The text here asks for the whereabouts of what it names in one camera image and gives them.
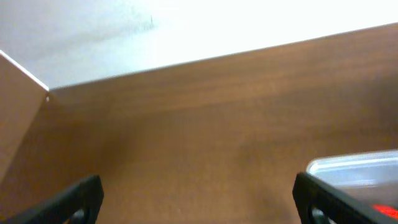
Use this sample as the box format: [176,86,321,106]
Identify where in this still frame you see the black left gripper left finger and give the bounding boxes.
[1,175,104,224]

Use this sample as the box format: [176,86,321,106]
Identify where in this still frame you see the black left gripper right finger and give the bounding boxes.
[292,172,397,224]

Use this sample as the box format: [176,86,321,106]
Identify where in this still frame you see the clear plastic container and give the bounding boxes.
[306,149,397,208]

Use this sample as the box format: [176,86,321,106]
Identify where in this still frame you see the orange handled pliers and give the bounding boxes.
[373,205,398,220]

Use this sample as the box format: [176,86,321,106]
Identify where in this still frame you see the brown wooden side panel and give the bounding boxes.
[1,51,49,179]

